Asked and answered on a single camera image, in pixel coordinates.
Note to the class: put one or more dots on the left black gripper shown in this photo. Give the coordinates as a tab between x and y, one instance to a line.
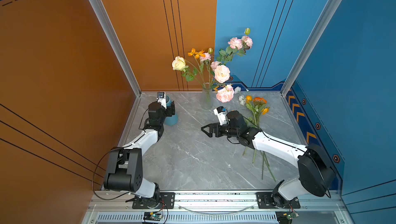
170	109

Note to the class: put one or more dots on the aluminium corner post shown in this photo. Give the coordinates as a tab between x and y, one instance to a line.
105	22
325	17

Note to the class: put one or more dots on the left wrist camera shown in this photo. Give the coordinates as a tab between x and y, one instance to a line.
161	98

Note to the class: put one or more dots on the pink rose flower stem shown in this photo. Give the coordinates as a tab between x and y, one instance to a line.
236	46

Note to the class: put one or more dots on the white poppy flower stem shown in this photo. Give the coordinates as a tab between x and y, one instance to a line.
241	98

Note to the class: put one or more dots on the pink peony flower stem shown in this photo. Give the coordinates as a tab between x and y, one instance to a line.
207	68

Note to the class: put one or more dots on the large pink ranunculus stem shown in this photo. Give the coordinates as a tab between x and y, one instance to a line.
221	75

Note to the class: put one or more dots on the white rose flower stem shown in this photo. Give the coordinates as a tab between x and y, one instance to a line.
189	71

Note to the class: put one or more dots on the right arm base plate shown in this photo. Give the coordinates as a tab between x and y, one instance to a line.
267	200

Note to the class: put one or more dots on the left green circuit board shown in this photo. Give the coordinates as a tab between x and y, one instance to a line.
153	217

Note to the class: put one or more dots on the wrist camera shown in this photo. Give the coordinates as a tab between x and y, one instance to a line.
221	113
161	98

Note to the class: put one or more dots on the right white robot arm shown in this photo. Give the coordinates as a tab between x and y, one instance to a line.
316	171

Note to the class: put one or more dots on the clear glass vase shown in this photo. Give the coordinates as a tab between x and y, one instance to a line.
206	98

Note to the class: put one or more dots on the blue cylindrical vase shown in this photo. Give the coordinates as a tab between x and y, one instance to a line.
170	121

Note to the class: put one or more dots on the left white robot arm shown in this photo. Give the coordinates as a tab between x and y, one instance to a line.
124	172

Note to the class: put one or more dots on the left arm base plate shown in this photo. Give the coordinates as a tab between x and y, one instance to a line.
159	200

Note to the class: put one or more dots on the right aluminium corner post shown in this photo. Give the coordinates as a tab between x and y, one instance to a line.
325	17

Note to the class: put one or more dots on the orange poppy flower stem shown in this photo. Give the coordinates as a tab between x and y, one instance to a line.
194	54

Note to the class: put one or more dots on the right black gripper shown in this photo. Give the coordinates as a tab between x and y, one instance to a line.
215	130

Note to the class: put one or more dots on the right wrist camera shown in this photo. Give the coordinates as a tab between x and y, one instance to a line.
221	113

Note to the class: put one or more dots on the red orange flower stem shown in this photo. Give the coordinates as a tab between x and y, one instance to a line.
258	107

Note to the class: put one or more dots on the aluminium front rail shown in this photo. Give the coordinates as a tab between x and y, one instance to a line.
216	207

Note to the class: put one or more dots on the right circuit board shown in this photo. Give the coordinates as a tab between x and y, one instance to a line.
284	217

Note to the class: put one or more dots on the left aluminium corner post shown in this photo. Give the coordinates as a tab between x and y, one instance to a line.
105	22

